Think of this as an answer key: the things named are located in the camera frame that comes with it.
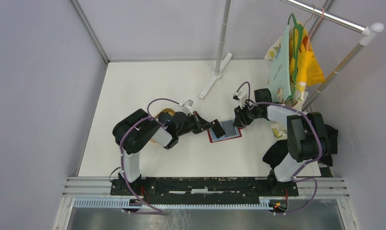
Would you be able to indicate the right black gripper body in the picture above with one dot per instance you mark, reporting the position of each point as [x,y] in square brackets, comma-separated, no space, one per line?
[248,114]

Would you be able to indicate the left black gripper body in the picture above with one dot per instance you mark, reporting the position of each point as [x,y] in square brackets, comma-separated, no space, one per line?
[192,124]

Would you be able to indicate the wooden tray with cards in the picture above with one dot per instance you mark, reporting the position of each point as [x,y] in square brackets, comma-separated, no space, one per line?
[165,114]

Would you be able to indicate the black VIP card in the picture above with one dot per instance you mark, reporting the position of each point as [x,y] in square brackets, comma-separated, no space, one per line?
[229,128]

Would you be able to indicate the red card holder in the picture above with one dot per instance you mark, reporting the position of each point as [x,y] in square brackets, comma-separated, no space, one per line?
[212,138]

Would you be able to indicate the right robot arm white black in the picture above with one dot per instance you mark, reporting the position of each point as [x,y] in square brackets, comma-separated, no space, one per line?
[307,138]

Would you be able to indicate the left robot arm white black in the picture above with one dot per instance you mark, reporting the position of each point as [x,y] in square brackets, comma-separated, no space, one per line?
[134,132]

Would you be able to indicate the green patterned hanging garment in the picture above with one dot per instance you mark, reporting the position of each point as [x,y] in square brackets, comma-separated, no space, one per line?
[284,55]

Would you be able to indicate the black cloth pile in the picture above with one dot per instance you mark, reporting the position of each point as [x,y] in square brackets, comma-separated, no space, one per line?
[278,151]

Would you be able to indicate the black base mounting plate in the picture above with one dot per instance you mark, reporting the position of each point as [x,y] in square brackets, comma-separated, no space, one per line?
[203,191]

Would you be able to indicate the yellow hanging garment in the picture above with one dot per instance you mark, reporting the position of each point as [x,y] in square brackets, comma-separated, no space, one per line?
[304,68]

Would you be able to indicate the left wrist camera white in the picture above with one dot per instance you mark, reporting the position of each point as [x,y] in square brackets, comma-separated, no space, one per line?
[187,107]

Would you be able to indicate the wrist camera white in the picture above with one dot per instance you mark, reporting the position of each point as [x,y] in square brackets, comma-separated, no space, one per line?
[241,98]
[187,107]

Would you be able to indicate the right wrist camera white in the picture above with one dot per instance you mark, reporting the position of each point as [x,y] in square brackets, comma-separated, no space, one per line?
[241,98]

